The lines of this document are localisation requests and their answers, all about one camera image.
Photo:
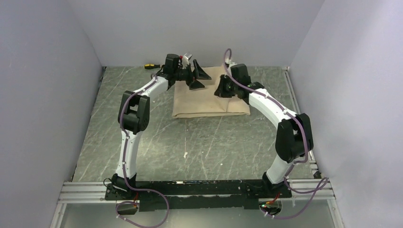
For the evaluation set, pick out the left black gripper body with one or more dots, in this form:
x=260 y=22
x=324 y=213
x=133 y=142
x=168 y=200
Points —
x=186 y=75

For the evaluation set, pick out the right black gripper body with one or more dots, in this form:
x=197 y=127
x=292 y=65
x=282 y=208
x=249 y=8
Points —
x=233 y=86

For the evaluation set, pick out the aluminium rail frame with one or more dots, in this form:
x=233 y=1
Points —
x=94 y=192

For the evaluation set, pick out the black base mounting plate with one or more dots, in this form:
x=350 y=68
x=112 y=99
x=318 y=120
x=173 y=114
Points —
x=197 y=194

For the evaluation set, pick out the beige surgical wrap cloth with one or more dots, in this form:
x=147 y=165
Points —
x=202 y=102

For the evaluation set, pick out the yellow black screwdriver left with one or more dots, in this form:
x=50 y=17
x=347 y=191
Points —
x=152 y=66

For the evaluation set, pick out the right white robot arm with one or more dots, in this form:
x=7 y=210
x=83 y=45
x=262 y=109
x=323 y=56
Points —
x=294 y=138

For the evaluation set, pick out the right side aluminium rail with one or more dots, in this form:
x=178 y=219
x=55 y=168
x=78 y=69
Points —
x=303 y=118

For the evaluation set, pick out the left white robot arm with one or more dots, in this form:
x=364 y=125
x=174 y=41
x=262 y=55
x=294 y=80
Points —
x=134 y=111

